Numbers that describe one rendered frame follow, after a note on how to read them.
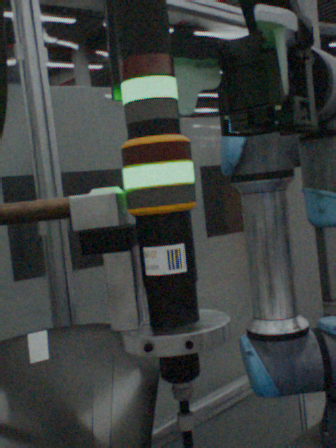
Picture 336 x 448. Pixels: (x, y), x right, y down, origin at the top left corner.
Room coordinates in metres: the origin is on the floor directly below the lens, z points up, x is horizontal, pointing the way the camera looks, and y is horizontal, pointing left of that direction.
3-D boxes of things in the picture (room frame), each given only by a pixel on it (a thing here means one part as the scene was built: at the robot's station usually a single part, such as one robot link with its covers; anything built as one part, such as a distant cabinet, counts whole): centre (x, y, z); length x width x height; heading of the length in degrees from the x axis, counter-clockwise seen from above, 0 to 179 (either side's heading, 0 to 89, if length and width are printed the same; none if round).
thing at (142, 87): (0.36, 0.00, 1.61); 0.03 x 0.03 x 0.01
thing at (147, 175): (0.36, 0.00, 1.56); 0.04 x 0.04 x 0.01
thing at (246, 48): (0.54, -0.11, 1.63); 0.12 x 0.08 x 0.09; 147
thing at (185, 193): (0.36, 0.00, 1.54); 0.04 x 0.04 x 0.01
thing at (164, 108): (0.36, 0.00, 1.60); 0.03 x 0.03 x 0.01
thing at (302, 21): (0.48, -0.11, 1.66); 0.09 x 0.05 x 0.02; 169
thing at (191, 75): (0.48, -0.02, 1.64); 0.09 x 0.03 x 0.06; 126
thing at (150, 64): (0.36, 0.00, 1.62); 0.03 x 0.03 x 0.01
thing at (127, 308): (0.36, 0.01, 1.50); 0.09 x 0.07 x 0.10; 82
